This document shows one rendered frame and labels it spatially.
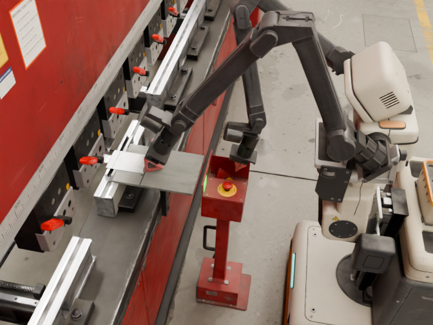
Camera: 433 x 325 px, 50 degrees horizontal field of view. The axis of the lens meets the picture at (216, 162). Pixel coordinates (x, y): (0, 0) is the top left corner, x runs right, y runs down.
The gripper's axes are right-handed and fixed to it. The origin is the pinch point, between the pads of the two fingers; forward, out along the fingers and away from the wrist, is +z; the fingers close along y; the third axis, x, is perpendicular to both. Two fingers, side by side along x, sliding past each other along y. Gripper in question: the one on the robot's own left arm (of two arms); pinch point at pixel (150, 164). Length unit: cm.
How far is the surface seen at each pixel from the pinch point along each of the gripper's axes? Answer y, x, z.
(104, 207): 13.7, -6.3, 13.5
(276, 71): -222, 76, 76
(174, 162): -3.5, 6.9, -2.2
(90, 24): 10, -32, -44
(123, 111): 7.3, -15.6, -21.8
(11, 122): 47, -32, -44
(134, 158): -2.1, -4.8, 3.7
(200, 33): -106, -1, 13
